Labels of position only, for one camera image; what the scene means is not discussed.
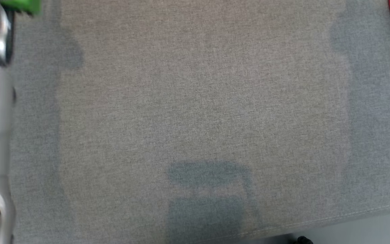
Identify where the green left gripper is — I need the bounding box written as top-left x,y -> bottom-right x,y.
0,0 -> 43,16

